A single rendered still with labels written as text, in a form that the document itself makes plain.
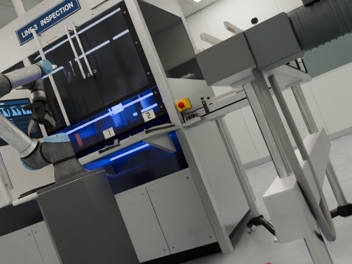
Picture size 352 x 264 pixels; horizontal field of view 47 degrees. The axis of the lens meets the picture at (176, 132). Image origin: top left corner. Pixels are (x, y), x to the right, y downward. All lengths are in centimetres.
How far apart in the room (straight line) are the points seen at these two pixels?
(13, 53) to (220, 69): 256
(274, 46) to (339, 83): 609
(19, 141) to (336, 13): 154
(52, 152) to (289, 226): 132
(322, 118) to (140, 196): 471
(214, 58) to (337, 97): 611
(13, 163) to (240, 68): 212
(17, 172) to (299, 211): 217
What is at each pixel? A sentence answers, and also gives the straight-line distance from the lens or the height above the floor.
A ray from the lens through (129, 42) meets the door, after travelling 281.
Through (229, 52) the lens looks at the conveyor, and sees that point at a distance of 98.
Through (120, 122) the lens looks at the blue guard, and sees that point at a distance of 283.
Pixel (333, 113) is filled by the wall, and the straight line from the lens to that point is 706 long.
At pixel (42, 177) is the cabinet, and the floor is 90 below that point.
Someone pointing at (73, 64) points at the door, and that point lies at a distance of 305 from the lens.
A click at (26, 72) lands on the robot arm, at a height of 134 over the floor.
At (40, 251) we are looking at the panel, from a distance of 349.
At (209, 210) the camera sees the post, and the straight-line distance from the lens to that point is 268.
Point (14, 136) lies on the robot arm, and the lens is 204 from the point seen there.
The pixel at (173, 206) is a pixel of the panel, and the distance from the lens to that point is 276.
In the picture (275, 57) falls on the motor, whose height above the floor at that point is 84.
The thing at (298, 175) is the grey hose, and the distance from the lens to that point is 103.
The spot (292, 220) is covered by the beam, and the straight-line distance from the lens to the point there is 100.
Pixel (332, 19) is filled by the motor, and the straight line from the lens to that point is 98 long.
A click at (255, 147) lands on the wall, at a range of 726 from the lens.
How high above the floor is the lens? 72
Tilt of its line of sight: 3 degrees up
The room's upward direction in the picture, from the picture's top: 21 degrees counter-clockwise
